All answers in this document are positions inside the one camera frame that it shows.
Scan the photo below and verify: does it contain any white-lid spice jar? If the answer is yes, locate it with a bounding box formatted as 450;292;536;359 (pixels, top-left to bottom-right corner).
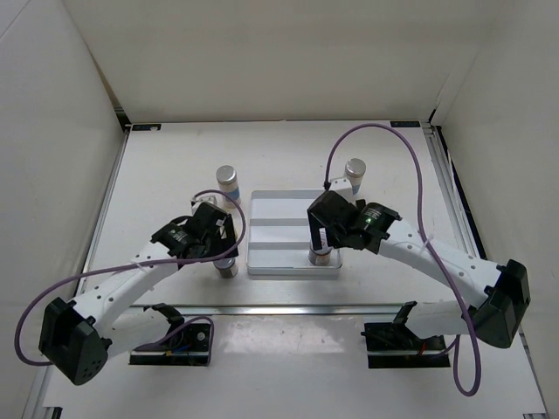
308;246;332;266
213;258;238;279

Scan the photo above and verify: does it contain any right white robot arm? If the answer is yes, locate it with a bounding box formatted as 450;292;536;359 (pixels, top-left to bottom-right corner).
307;191;530;349

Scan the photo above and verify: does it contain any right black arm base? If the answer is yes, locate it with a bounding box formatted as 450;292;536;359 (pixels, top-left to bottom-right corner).
361;301;451;369

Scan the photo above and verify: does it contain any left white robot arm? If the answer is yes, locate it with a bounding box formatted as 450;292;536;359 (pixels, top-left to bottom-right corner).
38;202;238;386

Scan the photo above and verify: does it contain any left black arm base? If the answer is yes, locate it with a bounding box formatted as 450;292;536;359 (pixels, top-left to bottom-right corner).
128;304;215;367

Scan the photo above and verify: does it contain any white divided tray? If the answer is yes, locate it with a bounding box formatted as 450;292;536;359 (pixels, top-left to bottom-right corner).
246;189;342;278

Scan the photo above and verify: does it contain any right blue-label salt shaker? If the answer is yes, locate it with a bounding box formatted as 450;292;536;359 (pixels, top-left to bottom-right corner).
345;158;366;196

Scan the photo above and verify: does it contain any blue-label salt shaker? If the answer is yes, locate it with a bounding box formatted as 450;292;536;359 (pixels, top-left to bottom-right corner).
345;158;366;196
216;165;240;209

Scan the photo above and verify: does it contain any left blue-label salt shaker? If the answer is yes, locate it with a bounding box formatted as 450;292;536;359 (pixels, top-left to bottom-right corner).
216;165;240;209

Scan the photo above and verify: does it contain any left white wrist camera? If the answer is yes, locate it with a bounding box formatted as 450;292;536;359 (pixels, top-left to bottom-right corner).
190;195;217;209

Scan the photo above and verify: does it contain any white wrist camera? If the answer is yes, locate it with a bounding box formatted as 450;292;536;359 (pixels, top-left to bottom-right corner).
190;195;217;209
324;176;354;202

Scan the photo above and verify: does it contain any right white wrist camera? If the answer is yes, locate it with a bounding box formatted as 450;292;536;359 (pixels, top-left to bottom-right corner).
324;176;354;202

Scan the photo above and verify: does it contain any aluminium table edge rail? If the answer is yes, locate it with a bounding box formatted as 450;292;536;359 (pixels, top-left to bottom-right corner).
47;300;455;326

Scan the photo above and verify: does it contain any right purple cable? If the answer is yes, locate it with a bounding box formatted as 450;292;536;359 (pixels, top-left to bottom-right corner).
323;124;481;396

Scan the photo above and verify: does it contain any purple cable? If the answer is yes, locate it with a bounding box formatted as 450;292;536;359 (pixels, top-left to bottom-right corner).
323;124;481;396
16;189;249;366

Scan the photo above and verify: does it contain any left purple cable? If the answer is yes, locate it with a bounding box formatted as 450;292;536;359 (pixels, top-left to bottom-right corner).
16;189;249;366

